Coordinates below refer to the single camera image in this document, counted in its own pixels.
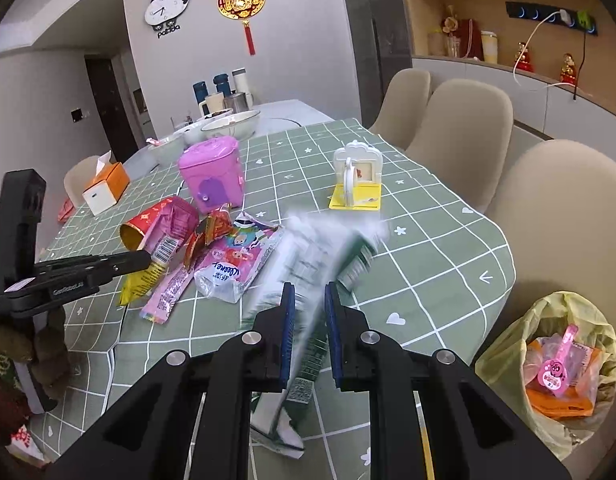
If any green white carton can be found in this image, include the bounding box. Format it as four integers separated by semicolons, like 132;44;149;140
240;205;391;461

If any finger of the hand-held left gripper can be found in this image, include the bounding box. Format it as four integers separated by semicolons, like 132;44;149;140
37;249;152;282

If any red knot wall ornament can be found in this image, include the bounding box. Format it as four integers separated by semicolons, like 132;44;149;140
217;0;265;56

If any beige chair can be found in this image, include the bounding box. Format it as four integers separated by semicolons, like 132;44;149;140
405;79;514;211
63;155;107;209
488;140;616;361
368;67;431;149

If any flower decoration with red bag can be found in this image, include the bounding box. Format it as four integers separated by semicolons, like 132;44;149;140
440;5;481;61

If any yellow bag lined bin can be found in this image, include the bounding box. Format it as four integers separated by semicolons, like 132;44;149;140
475;291;616;462

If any green checked tablecloth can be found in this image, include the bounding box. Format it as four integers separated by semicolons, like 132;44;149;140
25;117;517;480

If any white yellow toy stand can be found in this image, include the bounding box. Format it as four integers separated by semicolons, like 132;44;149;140
329;140;384;211

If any pink toy bin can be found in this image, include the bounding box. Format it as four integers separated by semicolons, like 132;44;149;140
178;135;245;213

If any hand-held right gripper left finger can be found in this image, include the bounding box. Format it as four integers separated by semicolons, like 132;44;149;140
45;282;297;480

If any long yellow snack wrapper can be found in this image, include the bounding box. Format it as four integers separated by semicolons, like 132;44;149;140
119;257;165;307

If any long pink candy wrapper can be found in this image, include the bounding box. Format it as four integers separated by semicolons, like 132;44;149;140
140;255;199;324

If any panda wall clock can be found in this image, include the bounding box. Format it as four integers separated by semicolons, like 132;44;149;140
144;0;189;40

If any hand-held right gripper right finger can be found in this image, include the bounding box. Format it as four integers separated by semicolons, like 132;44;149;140
325;282;573;480

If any orange white tissue box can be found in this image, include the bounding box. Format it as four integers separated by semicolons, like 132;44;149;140
82;152;131;211

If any black cable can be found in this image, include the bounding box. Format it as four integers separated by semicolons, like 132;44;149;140
572;30;589;102

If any red white packet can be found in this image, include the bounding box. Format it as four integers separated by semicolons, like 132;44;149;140
8;425;47;464

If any cream lidded cup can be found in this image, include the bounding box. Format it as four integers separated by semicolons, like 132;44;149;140
480;30;499;64

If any dark glass cabinet door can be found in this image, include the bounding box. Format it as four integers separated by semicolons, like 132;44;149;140
338;0;411;126

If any red doll figurine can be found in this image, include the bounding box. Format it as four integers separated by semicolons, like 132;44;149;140
559;53;579;86
515;42;536;74

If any black power strip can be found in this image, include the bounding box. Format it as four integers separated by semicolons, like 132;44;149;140
505;2;599;37

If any red yellow snack wrapper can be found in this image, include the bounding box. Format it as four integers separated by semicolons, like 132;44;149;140
183;210;233;272

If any pink cartoon packet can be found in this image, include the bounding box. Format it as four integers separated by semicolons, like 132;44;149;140
538;325;581;391

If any large patterned bowl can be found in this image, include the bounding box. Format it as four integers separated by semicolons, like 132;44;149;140
200;109;261;142

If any cartoon printed tissue pack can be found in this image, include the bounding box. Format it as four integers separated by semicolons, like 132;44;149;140
194;212;284;305

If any white charging cable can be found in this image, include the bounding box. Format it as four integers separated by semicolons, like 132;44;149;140
512;9;579;92

